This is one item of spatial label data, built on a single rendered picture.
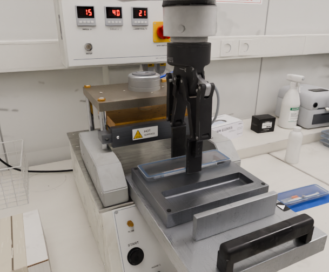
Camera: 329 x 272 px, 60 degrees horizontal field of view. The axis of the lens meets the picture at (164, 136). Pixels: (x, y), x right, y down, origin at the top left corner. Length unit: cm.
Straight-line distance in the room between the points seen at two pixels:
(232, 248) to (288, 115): 113
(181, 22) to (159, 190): 27
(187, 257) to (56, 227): 51
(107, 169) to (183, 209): 19
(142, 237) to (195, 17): 42
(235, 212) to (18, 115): 91
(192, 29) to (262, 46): 104
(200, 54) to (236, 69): 100
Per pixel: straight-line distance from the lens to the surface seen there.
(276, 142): 130
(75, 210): 90
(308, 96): 148
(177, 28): 46
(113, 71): 85
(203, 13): 47
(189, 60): 48
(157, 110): 71
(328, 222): 94
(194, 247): 43
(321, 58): 190
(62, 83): 115
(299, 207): 96
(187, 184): 51
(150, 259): 62
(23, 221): 75
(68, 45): 79
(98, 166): 58
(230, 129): 124
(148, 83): 68
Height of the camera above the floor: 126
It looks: 21 degrees down
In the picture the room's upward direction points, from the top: straight up
